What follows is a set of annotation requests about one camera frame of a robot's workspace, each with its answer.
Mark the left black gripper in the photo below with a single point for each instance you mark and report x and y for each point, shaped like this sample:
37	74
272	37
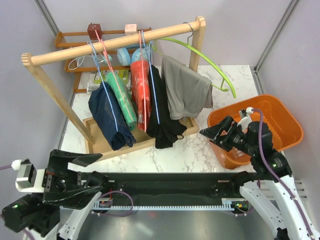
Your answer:
62	184

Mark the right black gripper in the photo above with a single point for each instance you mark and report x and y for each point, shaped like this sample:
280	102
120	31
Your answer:
229	125

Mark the navy blue denim trousers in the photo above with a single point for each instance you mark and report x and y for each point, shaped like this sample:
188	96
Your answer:
101	112

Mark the green tie-dye trousers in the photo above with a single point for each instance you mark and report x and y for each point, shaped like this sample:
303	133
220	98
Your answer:
122	95

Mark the blue wire hanger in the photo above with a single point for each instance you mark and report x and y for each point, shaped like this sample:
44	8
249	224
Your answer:
95	59
151	72

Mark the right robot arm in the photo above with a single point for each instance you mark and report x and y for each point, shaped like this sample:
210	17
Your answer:
288	218

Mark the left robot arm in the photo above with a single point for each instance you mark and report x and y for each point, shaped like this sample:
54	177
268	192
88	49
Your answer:
29	212

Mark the grey trousers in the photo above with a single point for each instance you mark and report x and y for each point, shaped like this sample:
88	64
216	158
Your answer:
188	92

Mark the black trousers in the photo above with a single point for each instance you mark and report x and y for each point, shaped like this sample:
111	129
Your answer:
169	130

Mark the red tie-dye trousers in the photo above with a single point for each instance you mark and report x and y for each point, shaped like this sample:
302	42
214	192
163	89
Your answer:
137	92

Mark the lime green hanger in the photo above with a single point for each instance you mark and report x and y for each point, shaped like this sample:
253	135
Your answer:
212	65

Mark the orange plastic basket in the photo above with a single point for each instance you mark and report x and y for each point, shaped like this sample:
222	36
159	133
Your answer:
286	131

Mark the silver foil package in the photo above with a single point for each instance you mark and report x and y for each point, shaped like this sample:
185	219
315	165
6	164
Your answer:
91	86

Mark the light blue headphones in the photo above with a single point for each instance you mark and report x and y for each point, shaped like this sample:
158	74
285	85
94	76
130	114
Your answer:
124	57

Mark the pink cube plug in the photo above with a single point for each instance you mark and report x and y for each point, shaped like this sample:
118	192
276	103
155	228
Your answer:
130	29

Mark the brown wooden shelf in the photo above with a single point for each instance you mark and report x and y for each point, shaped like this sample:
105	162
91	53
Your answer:
60	42

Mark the dark red cube plug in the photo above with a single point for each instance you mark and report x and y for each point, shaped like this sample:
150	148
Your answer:
94	31

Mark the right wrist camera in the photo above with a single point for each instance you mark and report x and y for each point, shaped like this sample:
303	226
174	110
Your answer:
245	118

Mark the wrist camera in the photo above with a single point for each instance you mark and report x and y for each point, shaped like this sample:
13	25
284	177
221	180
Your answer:
26	174
245	118

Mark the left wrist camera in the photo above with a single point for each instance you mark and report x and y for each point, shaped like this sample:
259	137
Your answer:
26	174

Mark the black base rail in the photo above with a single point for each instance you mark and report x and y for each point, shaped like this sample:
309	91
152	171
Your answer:
128	192

